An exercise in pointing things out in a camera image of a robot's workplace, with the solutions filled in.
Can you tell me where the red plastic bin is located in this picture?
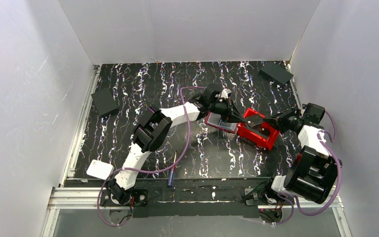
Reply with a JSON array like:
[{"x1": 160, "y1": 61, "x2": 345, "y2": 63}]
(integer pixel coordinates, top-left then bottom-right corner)
[{"x1": 237, "y1": 123, "x2": 279, "y2": 150}]

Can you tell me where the red leather card holder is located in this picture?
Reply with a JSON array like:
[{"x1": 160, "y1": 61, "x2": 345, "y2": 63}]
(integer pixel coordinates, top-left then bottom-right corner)
[{"x1": 204, "y1": 113, "x2": 237, "y2": 134}]

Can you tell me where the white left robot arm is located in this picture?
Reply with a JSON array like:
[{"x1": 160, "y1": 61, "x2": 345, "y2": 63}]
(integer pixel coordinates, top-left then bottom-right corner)
[{"x1": 105, "y1": 84, "x2": 245, "y2": 205}]

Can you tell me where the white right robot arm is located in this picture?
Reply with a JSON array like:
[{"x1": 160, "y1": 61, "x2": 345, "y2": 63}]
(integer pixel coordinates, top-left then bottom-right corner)
[{"x1": 237, "y1": 103, "x2": 338, "y2": 206}]

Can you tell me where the white card near left base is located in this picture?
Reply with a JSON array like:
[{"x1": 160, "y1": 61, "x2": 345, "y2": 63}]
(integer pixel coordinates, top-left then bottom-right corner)
[{"x1": 86, "y1": 159, "x2": 114, "y2": 180}]

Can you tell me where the black block far right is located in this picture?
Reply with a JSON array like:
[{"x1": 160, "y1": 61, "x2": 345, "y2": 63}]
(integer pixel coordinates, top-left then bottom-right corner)
[{"x1": 259, "y1": 62, "x2": 294, "y2": 85}]

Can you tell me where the black block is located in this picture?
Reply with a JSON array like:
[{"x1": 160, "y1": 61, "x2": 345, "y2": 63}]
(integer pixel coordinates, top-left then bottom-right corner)
[
  {"x1": 91, "y1": 88, "x2": 118, "y2": 116},
  {"x1": 259, "y1": 62, "x2": 294, "y2": 85}
]

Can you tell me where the blue red screwdriver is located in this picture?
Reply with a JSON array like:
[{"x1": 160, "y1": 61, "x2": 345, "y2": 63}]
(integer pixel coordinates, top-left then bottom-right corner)
[{"x1": 167, "y1": 151, "x2": 177, "y2": 187}]

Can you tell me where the black block far left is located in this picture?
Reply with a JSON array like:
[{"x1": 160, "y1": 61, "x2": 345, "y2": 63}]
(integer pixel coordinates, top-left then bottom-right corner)
[{"x1": 91, "y1": 88, "x2": 118, "y2": 116}]

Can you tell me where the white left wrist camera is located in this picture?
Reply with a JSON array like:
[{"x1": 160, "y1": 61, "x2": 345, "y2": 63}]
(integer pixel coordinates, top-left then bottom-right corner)
[{"x1": 220, "y1": 88, "x2": 232, "y2": 100}]

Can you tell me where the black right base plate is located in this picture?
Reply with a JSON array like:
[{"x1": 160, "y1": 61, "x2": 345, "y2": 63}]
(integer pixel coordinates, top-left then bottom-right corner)
[{"x1": 243, "y1": 188, "x2": 295, "y2": 209}]

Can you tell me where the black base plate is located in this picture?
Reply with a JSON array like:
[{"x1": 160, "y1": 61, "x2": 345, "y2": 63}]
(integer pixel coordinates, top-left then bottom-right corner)
[
  {"x1": 243, "y1": 188, "x2": 295, "y2": 209},
  {"x1": 99, "y1": 189, "x2": 149, "y2": 207}
]

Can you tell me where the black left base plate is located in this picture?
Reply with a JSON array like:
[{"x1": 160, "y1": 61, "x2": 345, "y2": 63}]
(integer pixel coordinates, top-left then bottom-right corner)
[{"x1": 99, "y1": 189, "x2": 149, "y2": 207}]

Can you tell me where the aluminium left side rail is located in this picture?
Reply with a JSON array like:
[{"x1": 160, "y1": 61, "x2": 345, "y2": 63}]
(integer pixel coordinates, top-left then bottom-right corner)
[{"x1": 59, "y1": 65, "x2": 101, "y2": 188}]

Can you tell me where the aluminium front rail frame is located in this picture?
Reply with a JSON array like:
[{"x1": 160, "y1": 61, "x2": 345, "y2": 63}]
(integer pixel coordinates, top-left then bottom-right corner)
[{"x1": 41, "y1": 184, "x2": 352, "y2": 237}]

